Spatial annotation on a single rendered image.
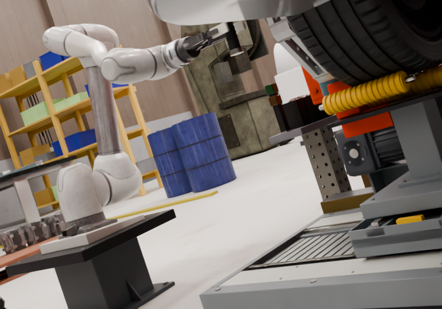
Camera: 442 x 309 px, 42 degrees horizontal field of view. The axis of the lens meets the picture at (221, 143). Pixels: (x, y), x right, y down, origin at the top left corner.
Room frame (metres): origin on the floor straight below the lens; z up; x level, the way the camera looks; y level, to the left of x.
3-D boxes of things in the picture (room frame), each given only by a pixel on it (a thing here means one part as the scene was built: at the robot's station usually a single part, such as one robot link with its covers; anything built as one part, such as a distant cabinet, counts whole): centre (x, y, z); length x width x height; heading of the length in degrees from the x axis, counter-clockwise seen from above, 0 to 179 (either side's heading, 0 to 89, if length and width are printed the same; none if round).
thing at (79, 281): (2.31, 0.62, 0.15); 0.50 x 0.50 x 0.30; 53
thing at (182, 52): (1.87, -0.02, 0.83); 0.09 x 0.08 x 0.07; 49
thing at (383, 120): (1.71, -0.45, 0.48); 0.16 x 0.12 x 0.17; 49
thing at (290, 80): (8.10, -1.47, 0.75); 0.77 x 0.71 x 1.50; 144
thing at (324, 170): (2.55, -0.42, 0.21); 0.10 x 0.10 x 0.42; 49
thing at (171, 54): (1.91, 0.04, 0.83); 0.09 x 0.06 x 0.09; 139
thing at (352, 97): (1.58, -0.42, 0.51); 0.29 x 0.06 x 0.06; 49
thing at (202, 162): (6.53, 0.38, 0.39); 1.07 x 0.66 x 0.79; 51
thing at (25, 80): (9.62, 2.29, 1.35); 2.80 x 0.76 x 2.70; 53
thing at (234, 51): (1.77, -0.13, 0.83); 0.04 x 0.04 x 0.16
